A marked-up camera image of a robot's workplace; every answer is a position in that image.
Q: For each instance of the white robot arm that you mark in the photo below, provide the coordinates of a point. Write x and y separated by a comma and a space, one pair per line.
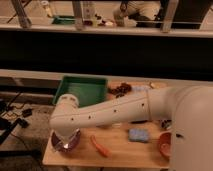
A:
190, 108

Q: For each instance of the purple bowl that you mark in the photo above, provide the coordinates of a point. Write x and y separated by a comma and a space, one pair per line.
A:
58, 145

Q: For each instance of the orange bowl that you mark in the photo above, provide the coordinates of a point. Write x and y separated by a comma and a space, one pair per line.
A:
164, 145

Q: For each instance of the dark grape bunch toy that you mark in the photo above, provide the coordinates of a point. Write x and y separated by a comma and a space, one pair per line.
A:
120, 90

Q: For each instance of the green plastic tray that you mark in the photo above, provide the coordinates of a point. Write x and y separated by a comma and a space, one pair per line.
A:
88, 90

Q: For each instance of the blue sponge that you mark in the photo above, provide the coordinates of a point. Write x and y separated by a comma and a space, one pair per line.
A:
138, 135

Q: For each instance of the orange toy carrot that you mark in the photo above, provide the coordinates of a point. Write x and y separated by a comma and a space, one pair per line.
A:
101, 149

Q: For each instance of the person in background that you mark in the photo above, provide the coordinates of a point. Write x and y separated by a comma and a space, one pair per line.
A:
144, 10

